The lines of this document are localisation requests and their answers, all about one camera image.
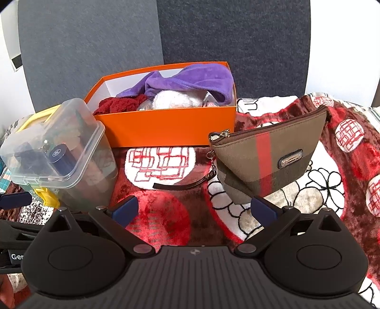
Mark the brown striped zip pouch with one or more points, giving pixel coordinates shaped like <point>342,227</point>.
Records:
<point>246,160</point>

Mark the navy cap bottle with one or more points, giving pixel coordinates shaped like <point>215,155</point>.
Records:
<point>61,160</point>

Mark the white textured cloth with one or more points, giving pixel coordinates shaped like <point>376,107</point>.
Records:
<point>172,99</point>

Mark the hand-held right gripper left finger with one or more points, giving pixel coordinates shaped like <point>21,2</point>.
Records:
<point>126,211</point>

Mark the black wall outlet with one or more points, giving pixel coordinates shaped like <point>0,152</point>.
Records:
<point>16,62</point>

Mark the clear plastic storage box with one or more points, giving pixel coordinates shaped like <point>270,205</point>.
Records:
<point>89,166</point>

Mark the black cap bottle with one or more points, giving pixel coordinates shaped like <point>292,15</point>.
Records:
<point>26,159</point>

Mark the orange cardboard box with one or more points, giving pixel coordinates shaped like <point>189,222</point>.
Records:
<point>166,127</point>

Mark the maroon fuzzy cloth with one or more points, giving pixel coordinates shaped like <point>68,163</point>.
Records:
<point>115,105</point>

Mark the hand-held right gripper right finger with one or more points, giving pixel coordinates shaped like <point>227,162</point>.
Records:
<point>264,211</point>

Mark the purple fleece cloth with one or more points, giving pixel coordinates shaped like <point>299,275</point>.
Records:
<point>190,77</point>

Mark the dark grey headboard panel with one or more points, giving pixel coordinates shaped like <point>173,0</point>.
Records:
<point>237,35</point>

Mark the red floral printed blanket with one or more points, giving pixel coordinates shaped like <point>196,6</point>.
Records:
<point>178,214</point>

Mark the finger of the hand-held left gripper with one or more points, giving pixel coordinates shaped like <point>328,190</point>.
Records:
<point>14,200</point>
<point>17,228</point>

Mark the pale striped bedsheet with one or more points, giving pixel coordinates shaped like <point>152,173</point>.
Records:
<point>375,114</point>

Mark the light grey headboard panel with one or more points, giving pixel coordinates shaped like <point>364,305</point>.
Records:
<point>89,44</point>

